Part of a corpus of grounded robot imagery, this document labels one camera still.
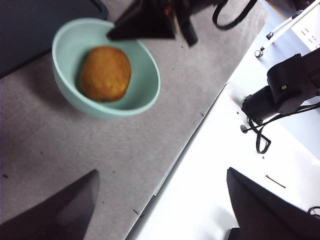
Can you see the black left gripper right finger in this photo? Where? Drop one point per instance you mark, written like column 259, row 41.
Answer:
column 270, row 217

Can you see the white tripod leg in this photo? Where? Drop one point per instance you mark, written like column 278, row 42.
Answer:
column 287, row 23

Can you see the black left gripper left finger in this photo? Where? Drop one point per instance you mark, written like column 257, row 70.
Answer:
column 50, row 220

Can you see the black camera on mount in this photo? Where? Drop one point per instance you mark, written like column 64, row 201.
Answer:
column 285, row 87

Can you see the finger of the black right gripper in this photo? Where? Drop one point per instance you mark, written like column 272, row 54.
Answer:
column 145, row 22
column 188, row 31

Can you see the orange-brown round fruit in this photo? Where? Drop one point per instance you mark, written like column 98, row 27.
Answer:
column 106, row 73

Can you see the dark rectangular tray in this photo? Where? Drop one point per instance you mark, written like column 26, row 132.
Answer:
column 37, row 30

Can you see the teal ribbed bowl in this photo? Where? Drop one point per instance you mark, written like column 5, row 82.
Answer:
column 70, row 50

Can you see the white power strip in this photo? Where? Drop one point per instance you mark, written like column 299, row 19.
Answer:
column 308, row 35

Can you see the black hairpin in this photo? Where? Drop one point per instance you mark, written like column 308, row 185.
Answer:
column 275, row 181

